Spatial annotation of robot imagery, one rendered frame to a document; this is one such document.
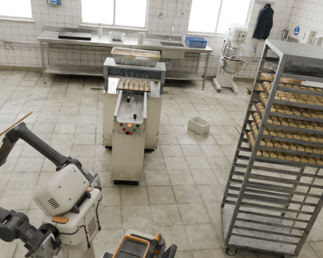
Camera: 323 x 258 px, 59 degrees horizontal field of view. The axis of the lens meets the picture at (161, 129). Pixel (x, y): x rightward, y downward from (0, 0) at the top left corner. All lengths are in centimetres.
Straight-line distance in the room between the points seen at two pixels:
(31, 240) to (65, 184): 26
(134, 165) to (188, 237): 94
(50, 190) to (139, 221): 176
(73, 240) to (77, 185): 24
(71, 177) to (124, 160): 177
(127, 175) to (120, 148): 36
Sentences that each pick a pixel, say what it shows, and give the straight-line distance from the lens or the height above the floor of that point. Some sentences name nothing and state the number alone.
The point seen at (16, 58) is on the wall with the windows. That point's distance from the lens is 697.
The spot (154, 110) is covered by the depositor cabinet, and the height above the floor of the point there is 66.
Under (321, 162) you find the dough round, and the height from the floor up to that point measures 106.
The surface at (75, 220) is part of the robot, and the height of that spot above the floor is 117.
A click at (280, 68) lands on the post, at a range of 196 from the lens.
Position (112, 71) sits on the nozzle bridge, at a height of 108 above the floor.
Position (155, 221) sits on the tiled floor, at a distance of 301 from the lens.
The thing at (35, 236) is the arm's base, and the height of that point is 116.
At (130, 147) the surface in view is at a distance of 305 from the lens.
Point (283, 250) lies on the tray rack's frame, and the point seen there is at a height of 15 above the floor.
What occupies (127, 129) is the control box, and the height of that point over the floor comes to 76.
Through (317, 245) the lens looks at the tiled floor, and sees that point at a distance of 339.
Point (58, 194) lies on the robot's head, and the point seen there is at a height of 129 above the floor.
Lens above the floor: 217
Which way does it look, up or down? 28 degrees down
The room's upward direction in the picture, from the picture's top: 7 degrees clockwise
